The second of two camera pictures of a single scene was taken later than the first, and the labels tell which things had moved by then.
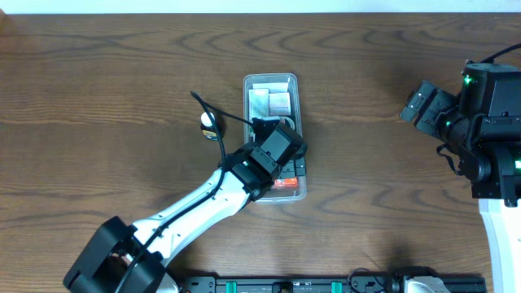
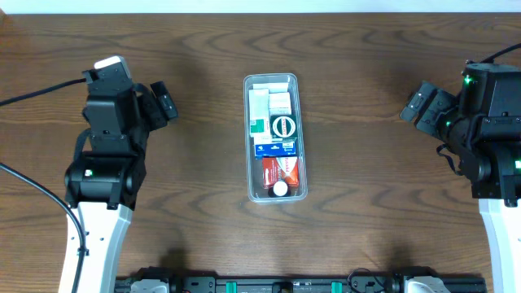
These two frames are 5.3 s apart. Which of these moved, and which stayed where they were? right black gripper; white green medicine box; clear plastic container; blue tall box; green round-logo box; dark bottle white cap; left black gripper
Moved: blue tall box; dark bottle white cap; left black gripper
Stayed: clear plastic container; green round-logo box; white green medicine box; right black gripper
